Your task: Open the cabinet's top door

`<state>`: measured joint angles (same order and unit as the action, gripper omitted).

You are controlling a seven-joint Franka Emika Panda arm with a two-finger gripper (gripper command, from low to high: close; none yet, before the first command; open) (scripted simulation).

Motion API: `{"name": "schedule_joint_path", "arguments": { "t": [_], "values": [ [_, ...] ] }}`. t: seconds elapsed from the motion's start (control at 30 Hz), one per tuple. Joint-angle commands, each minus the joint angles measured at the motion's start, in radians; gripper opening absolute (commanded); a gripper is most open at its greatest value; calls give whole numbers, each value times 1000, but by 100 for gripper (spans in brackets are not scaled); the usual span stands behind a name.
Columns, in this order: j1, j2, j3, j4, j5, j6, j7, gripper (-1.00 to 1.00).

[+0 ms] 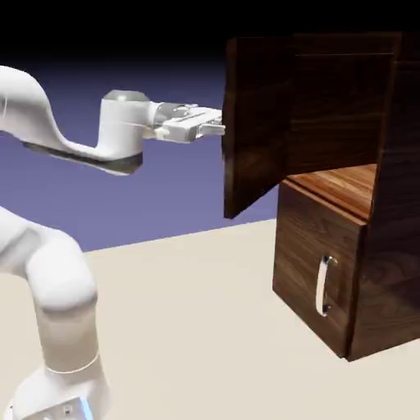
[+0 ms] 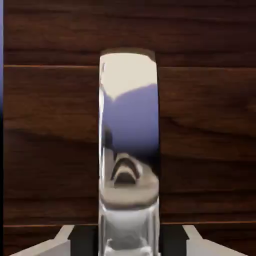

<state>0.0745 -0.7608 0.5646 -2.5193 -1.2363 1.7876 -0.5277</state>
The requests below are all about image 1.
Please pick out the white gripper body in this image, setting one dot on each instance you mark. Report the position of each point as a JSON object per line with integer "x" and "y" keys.
{"x": 179, "y": 130}

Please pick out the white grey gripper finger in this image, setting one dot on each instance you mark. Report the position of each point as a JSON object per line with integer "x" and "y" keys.
{"x": 217, "y": 121}
{"x": 213, "y": 129}

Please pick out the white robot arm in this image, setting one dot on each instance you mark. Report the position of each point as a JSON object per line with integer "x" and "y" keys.
{"x": 62, "y": 282}

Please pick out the dark wood cabinet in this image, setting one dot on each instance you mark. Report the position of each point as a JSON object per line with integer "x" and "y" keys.
{"x": 393, "y": 197}

